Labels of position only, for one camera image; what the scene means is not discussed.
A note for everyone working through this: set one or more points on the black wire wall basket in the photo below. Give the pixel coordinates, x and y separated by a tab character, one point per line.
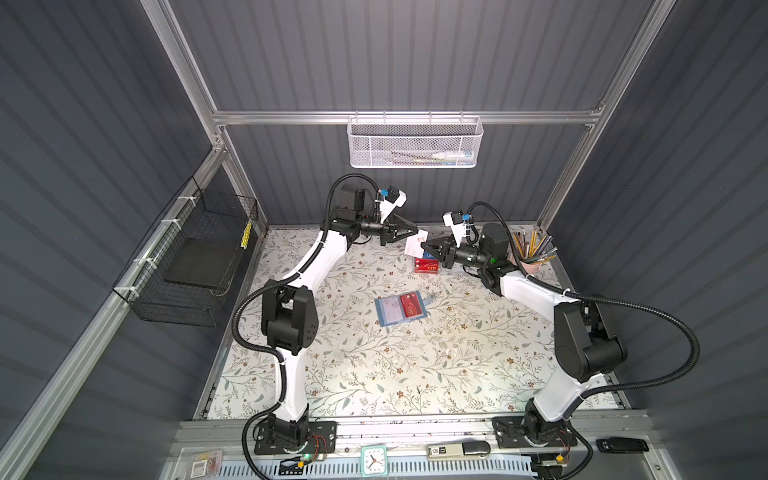
195	266

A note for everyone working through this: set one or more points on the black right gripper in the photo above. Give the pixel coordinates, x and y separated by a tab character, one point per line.
448	254

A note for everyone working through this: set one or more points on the grey black handheld device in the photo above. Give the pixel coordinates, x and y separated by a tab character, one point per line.
458	450

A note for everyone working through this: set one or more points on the red VIP card in stand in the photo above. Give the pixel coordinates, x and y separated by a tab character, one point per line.
426	267

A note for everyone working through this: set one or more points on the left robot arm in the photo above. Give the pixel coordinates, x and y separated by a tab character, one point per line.
290	319

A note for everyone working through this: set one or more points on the white wire mesh basket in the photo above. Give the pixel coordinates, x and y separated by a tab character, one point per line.
370	138

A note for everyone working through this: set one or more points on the black remote device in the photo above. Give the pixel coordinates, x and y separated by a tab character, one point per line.
622	445

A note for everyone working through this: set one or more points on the small label packet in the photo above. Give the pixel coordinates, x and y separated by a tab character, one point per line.
206	465

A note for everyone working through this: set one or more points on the blue leather card holder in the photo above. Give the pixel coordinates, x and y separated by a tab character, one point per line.
405	320

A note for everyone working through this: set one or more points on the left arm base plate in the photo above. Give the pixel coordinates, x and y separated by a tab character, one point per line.
276	437

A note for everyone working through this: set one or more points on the small white desk clock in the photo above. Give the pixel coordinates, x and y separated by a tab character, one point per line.
374	461

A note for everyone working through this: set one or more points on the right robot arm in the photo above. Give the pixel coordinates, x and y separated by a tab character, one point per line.
585	345

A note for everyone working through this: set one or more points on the markers in mesh basket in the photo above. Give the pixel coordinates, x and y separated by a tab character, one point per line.
445	157

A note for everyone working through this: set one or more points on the clear acrylic card display stand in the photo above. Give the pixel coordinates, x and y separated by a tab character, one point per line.
427	260

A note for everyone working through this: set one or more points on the pink metal pencil bucket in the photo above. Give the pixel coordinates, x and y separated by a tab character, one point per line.
527	268

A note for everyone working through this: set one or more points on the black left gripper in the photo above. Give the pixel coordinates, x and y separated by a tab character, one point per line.
389	233

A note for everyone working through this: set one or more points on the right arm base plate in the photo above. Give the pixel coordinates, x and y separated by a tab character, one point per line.
522	431

